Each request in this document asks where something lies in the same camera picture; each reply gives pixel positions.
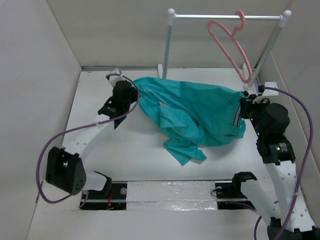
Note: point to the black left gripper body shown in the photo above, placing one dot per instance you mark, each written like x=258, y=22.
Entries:
x=131, y=100

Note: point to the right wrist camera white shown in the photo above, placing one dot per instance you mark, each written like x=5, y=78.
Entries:
x=265, y=91

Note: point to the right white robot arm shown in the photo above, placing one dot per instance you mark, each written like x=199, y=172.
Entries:
x=286, y=218

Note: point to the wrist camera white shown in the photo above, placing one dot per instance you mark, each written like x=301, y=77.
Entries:
x=265, y=91
x=114, y=76

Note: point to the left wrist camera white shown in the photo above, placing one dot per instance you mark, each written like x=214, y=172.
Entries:
x=114, y=76

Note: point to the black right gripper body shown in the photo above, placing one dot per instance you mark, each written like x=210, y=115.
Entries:
x=254, y=111

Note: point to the pink plastic hanger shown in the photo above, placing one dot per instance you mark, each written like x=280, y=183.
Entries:
x=232, y=36

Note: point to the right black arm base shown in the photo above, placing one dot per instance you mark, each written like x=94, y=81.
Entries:
x=230, y=199

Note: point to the teal trousers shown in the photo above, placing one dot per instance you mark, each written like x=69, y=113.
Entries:
x=192, y=115

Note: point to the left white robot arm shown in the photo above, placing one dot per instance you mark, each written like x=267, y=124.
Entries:
x=65, y=166

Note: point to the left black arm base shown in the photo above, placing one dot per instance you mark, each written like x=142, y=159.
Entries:
x=115, y=200

